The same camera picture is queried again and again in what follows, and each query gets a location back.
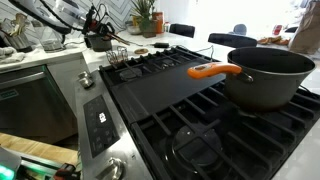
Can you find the silver stove knob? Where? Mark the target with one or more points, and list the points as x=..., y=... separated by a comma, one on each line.
x=113, y=170
x=85, y=79

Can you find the glass electric kettle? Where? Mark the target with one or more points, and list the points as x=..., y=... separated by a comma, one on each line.
x=49, y=38

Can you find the stainless dishwasher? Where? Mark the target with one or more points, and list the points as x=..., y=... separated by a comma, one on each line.
x=33, y=107

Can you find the black chair back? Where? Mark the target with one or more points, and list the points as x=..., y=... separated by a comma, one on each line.
x=232, y=40

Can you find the black power adapter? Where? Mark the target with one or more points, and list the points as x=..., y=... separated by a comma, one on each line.
x=161, y=45

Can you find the striped dish towel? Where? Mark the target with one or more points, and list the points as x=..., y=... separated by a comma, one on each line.
x=10, y=55

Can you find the brown paper bag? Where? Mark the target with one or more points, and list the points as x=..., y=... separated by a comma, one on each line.
x=306, y=39

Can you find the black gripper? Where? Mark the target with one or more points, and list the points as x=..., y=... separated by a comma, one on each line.
x=93, y=25

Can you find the potted green plant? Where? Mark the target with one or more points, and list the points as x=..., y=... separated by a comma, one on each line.
x=144, y=9

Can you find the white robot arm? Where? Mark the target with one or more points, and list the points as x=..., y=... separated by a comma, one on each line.
x=65, y=16

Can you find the metal mixing bowl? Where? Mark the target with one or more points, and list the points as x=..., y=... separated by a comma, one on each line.
x=131, y=29

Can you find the utensil holder with utensils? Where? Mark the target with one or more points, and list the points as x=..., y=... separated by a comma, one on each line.
x=14, y=31

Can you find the stainless steel gas stove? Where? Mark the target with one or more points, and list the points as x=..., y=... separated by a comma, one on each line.
x=165, y=125

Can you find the coaster on counter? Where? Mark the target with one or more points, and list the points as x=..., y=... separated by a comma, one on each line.
x=141, y=51

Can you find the small black saucepan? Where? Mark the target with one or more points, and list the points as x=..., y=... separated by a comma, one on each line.
x=98, y=43

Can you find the silver stove knob lower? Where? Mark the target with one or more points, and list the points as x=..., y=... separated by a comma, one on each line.
x=113, y=170

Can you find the grey pot orange handle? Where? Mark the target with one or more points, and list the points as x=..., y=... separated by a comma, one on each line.
x=258, y=79

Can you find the silver stove knob upper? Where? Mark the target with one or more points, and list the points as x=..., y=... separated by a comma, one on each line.
x=85, y=79

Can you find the round cork coaster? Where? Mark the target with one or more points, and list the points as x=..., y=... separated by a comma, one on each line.
x=118, y=39

